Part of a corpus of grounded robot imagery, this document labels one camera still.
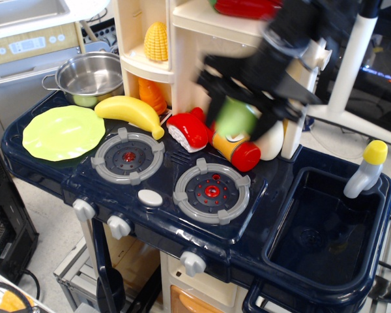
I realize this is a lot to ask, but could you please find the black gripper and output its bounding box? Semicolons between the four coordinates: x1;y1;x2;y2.
197;53;323;142

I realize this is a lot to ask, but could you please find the green toy pear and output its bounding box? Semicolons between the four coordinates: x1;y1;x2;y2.
215;97;257;136

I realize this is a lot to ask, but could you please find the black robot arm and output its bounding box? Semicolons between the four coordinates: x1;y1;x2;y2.
197;1;359;140

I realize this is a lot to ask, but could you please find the light green plastic plate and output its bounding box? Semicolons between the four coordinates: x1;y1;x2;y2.
22;105;106;162

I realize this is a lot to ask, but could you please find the white toy detergent jug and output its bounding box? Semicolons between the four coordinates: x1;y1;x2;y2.
254;121;284;161

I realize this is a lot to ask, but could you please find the red toy ketchup bottle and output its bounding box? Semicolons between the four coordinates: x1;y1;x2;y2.
190;107;261;172

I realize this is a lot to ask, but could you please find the red white toy sushi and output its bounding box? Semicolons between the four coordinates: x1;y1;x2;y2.
167;113;209;153

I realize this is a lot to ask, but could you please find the right grey stove burner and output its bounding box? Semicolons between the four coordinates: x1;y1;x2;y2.
173;158;251;225

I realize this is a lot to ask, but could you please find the grey stove burner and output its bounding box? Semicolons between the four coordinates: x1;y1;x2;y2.
91;128;166;186
173;158;251;225

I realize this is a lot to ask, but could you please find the red toy chili pepper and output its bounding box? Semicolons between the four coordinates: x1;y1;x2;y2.
209;0;283;20

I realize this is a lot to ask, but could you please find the orange toy carrot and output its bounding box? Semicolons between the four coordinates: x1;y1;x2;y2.
138;78;167;115

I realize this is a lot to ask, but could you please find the cream toy kitchen shelf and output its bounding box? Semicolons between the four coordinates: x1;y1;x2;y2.
113;1;330;158

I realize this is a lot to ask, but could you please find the yellow toy corn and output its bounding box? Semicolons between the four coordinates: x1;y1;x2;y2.
144;22;168;61

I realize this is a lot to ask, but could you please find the yellow toy banana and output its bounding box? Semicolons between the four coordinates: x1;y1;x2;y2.
94;95;165;140

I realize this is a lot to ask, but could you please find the left grey stove burner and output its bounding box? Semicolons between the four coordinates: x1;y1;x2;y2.
91;128;166;186

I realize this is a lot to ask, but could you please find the grey oval button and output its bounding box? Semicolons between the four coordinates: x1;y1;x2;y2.
138;189;163;207

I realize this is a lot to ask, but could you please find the grey yellow toy faucet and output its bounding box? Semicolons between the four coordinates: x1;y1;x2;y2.
343;140;388;199

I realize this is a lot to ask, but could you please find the dark blue toy kitchen counter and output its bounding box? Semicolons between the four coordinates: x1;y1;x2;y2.
2;92;391;312

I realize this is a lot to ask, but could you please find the stainless steel pot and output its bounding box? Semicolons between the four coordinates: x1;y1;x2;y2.
42;51;124;108

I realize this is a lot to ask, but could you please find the right grey stove knob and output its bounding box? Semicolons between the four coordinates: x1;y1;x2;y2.
180;251;207;277

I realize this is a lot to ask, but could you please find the grey stove knob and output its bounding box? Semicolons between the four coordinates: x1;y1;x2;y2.
180;251;207;277
107;215;131;240
72;198;96;222

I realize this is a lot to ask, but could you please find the middle grey stove knob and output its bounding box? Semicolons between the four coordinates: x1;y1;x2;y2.
107;215;131;240

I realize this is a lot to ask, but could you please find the left grey stove knob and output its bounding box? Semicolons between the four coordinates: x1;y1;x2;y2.
72;198;96;222

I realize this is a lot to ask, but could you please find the dark blue hanging ladle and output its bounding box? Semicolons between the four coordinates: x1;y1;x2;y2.
92;218;125;312

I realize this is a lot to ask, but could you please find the grey dishwasher toy appliance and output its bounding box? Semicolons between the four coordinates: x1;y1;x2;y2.
0;1;109;136

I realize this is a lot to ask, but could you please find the black computer case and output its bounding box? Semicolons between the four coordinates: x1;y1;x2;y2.
0;154;39;284

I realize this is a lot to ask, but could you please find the white stand frame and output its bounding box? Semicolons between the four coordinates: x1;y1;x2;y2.
307;1;391;144

